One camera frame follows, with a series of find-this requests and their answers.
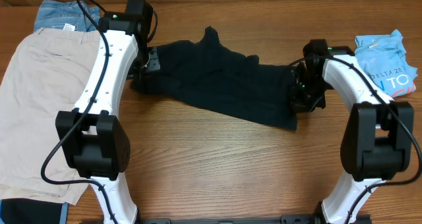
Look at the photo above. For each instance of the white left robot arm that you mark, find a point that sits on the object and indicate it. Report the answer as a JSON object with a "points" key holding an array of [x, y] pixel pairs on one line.
{"points": [[92, 138]]}

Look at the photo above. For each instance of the black t-shirt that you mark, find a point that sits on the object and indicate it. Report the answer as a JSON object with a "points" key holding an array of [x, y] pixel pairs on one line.
{"points": [[210, 76]]}

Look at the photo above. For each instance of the blue denim jeans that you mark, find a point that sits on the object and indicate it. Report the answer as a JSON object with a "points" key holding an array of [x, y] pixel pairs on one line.
{"points": [[62, 16]]}

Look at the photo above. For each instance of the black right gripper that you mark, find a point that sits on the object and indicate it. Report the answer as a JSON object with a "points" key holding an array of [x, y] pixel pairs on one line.
{"points": [[297, 105]]}

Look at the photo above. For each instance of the black garment with blue trim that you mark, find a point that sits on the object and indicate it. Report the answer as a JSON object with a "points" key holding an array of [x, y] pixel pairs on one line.
{"points": [[26, 211]]}

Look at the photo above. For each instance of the beige shorts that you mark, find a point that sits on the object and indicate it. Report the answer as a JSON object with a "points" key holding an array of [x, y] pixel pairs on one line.
{"points": [[46, 74]]}

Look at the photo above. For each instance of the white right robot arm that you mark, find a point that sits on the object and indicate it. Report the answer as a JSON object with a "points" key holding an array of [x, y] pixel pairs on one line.
{"points": [[378, 138]]}

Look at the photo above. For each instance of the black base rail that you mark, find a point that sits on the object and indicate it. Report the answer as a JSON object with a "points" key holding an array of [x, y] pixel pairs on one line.
{"points": [[230, 220]]}

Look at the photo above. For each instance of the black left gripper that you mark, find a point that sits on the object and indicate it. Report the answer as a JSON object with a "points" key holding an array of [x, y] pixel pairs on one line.
{"points": [[154, 64]]}

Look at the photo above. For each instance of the light blue printed t-shirt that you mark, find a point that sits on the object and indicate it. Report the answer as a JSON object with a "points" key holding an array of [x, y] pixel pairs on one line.
{"points": [[383, 59]]}

